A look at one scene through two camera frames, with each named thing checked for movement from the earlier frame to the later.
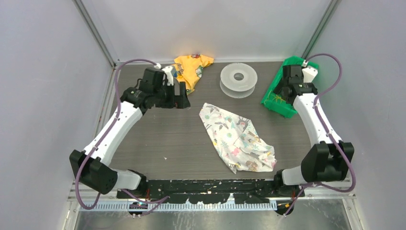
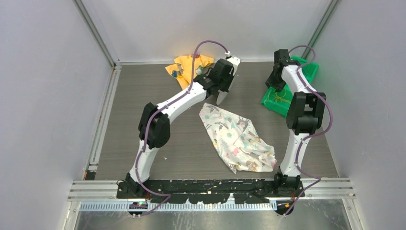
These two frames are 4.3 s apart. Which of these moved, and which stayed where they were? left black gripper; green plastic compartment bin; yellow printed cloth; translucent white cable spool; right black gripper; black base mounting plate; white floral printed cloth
Moved: left black gripper; right black gripper; translucent white cable spool
Stayed: black base mounting plate; white floral printed cloth; green plastic compartment bin; yellow printed cloth
